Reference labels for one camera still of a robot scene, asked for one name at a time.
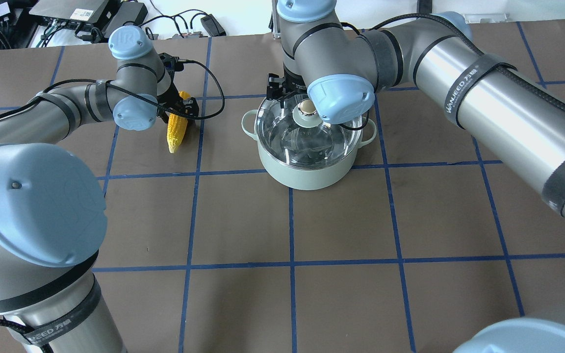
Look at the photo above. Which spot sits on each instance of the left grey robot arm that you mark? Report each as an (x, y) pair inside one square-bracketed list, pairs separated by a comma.
[(52, 208)]

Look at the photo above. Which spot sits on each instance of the yellow toy corn cob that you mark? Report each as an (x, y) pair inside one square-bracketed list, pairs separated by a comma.
[(176, 129)]

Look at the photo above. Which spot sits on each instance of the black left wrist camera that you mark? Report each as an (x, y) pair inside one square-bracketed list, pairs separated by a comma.
[(170, 63)]

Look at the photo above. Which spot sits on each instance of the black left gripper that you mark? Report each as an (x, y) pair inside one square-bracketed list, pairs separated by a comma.
[(188, 106)]

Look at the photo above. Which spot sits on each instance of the pale green cooking pot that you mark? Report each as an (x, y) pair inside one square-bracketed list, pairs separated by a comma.
[(314, 179)]

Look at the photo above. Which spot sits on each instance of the glass pot lid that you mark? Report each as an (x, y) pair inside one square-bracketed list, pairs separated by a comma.
[(298, 138)]

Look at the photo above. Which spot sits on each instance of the black electronics box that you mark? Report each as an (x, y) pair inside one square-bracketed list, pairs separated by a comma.
[(91, 13)]

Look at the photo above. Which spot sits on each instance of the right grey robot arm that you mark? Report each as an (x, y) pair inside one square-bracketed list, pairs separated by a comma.
[(520, 122)]

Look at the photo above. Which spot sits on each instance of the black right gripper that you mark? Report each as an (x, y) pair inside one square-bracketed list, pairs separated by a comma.
[(293, 84)]

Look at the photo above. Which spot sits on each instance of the black power adapter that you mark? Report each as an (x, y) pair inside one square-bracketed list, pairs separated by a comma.
[(211, 25)]

